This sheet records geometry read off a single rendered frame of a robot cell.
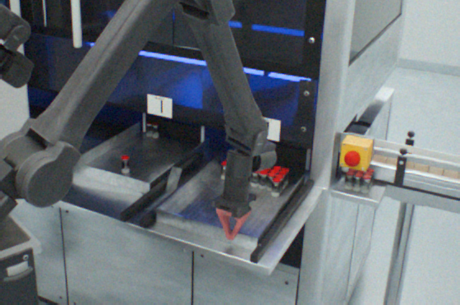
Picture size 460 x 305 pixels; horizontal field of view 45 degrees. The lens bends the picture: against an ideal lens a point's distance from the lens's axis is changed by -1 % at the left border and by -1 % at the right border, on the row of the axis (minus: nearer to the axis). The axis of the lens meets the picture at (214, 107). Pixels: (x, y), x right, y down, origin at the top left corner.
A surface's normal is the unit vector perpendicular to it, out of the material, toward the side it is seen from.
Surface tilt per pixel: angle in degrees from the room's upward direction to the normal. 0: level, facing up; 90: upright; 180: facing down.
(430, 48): 90
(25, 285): 90
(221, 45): 99
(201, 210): 0
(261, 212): 0
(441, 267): 0
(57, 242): 90
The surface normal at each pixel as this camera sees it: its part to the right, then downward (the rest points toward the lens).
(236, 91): 0.68, 0.41
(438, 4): -0.45, 0.30
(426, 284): 0.03, -0.94
